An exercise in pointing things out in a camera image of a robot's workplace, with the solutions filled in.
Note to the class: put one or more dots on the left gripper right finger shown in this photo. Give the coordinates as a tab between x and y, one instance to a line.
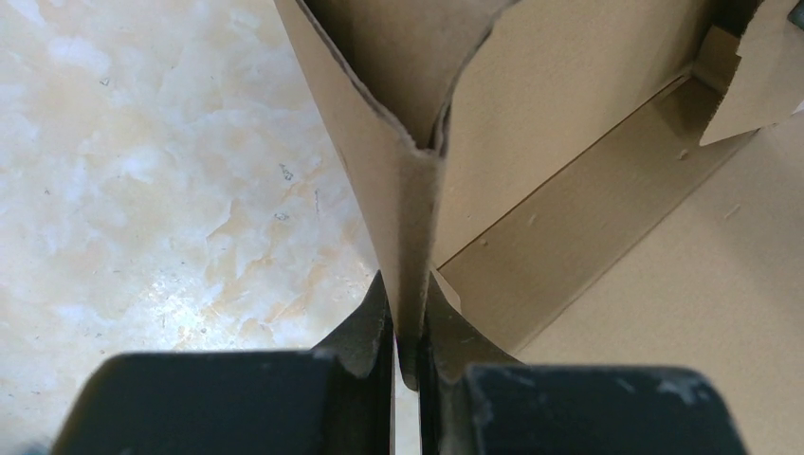
477	399

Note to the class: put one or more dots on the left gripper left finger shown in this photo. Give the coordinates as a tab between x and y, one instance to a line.
333	398

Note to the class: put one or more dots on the brown cardboard box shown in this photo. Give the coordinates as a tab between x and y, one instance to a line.
589	182

